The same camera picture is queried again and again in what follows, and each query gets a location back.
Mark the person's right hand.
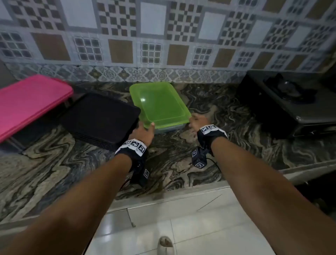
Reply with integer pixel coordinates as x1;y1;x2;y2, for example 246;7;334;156
188;113;211;135

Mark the left black marker wristband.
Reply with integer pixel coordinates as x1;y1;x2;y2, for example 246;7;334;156
115;138;148;159

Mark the pink lidded plastic container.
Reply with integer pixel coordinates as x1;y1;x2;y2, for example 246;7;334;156
0;74;74;152

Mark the person's right forearm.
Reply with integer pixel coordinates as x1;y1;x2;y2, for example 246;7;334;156
210;136;336;255

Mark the black marker wristband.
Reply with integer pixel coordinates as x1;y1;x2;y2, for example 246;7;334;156
196;124;228;156
115;138;148;159

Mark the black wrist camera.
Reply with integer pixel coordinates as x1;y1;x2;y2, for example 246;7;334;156
129;155;151;188
191;146;208;170

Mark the black perforated plastic basket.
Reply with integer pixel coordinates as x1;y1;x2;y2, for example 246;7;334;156
60;92;141;152

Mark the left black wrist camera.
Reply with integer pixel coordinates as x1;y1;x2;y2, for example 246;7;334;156
129;155;151;188

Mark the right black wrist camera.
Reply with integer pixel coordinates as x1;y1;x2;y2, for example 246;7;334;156
191;146;208;170

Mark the person's grey shoe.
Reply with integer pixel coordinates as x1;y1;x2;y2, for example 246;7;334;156
157;236;175;255

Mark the person's left forearm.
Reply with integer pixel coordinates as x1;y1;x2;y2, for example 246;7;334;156
0;153;132;255

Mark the person's left hand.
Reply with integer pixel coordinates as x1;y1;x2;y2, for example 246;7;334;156
128;120;156;147

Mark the green lidded plastic container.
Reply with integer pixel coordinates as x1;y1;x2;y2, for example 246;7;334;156
129;82;192;134

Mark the right black marker wristband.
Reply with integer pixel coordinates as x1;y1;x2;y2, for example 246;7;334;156
196;124;228;156

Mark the black gas stove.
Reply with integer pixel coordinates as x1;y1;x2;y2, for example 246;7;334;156
236;69;336;140

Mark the right black camera cable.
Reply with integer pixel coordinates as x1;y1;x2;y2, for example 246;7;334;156
206;156;219;170

